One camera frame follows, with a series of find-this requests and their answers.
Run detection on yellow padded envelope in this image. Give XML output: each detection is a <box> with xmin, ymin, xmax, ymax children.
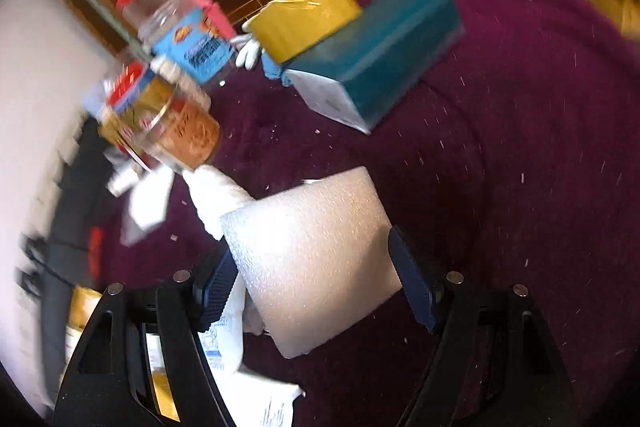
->
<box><xmin>152</xmin><ymin>371</ymin><xmax>180</xmax><ymax>421</ymax></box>

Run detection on blue print white packet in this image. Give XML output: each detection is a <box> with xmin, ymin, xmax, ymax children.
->
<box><xmin>198</xmin><ymin>275</ymin><xmax>246</xmax><ymax>372</ymax></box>

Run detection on white gloves packet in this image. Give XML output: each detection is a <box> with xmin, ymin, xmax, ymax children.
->
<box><xmin>212</xmin><ymin>369</ymin><xmax>306</xmax><ymax>427</ymax></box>

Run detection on white cloth towel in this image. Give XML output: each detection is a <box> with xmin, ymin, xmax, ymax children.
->
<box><xmin>181</xmin><ymin>165</ymin><xmax>254</xmax><ymax>241</ymax></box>

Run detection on black leather sofa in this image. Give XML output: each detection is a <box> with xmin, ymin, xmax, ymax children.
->
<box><xmin>20</xmin><ymin>117</ymin><xmax>113</xmax><ymax>388</ymax></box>

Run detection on white face mask bag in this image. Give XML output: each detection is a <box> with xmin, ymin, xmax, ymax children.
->
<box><xmin>119</xmin><ymin>166</ymin><xmax>175</xmax><ymax>247</ymax></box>

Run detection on purple velvet tablecloth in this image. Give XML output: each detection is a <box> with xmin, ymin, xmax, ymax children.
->
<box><xmin>94</xmin><ymin>0</ymin><xmax>640</xmax><ymax>427</ymax></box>

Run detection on orange label clear jar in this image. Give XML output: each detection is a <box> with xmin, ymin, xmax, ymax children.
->
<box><xmin>99</xmin><ymin>60</ymin><xmax>221</xmax><ymax>172</ymax></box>

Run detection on long teal tissue pack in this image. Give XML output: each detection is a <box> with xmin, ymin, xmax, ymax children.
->
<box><xmin>284</xmin><ymin>0</ymin><xmax>463</xmax><ymax>134</ymax></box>

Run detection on blue label plastic jar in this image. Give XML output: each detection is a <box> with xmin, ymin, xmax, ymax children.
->
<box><xmin>138</xmin><ymin>0</ymin><xmax>235</xmax><ymax>87</ymax></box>

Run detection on white gloves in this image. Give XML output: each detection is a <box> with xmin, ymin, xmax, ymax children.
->
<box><xmin>230</xmin><ymin>17</ymin><xmax>262</xmax><ymax>70</ymax></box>

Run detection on gold tape roll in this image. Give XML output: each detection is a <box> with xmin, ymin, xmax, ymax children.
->
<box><xmin>247</xmin><ymin>0</ymin><xmax>362</xmax><ymax>64</ymax></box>

